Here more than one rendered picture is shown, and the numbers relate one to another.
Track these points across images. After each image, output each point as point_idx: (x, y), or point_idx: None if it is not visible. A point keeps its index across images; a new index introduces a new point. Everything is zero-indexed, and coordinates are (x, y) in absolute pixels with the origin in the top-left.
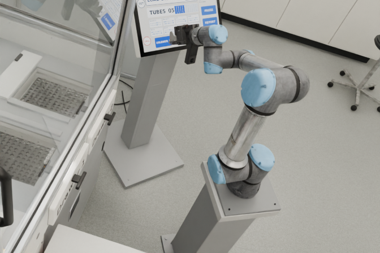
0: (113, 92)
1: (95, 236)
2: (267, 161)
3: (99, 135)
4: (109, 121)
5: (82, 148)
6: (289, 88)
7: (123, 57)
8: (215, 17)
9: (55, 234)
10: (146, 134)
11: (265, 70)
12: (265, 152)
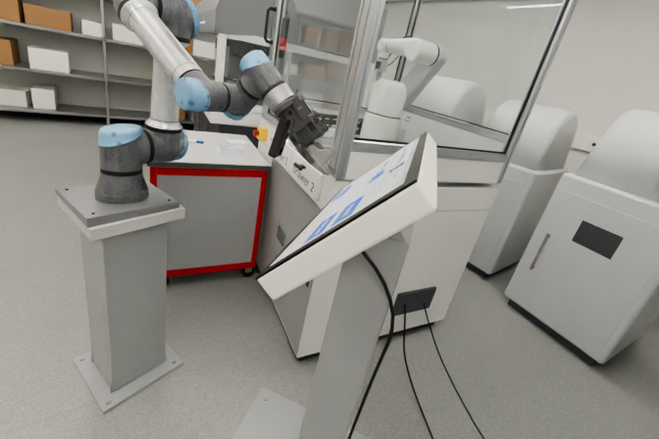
0: (318, 171)
1: (245, 164)
2: (115, 124)
3: (306, 218)
4: (296, 163)
5: (291, 147)
6: None
7: (339, 154)
8: (323, 230)
9: (268, 163)
10: None
11: None
12: (117, 128)
